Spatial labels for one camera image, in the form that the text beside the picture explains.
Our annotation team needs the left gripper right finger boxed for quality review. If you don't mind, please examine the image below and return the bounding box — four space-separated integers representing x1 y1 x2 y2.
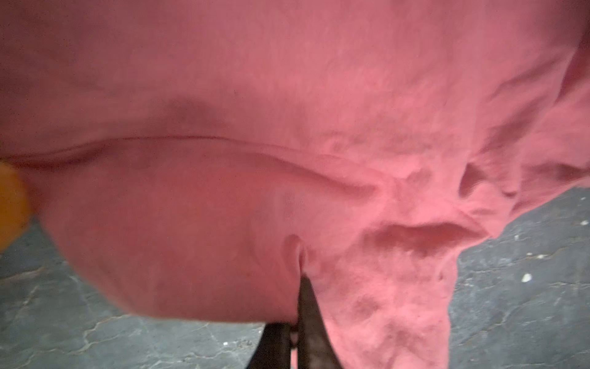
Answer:
297 276 343 369

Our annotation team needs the orange plush fish toy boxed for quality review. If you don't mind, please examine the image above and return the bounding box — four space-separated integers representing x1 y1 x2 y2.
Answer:
0 162 32 253

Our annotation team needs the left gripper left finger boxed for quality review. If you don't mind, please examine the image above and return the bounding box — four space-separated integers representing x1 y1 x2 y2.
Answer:
246 323 291 369

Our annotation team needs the pink t shirt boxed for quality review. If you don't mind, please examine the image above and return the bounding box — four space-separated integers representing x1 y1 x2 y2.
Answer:
1 1 589 368

